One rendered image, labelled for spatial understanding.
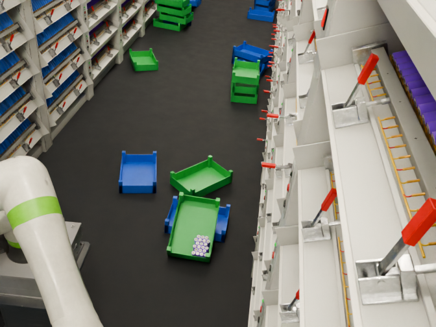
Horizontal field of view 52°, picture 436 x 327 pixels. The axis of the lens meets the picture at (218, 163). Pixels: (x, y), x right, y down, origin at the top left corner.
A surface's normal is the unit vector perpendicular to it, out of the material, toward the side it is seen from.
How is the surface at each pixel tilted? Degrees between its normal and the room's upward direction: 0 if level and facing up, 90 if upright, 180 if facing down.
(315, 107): 90
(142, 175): 0
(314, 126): 90
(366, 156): 22
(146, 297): 0
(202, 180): 0
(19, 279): 91
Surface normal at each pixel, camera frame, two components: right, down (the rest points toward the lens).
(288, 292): -0.29, -0.81
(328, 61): -0.14, 0.56
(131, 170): 0.08, -0.81
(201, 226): 0.02, -0.50
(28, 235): -0.11, -0.14
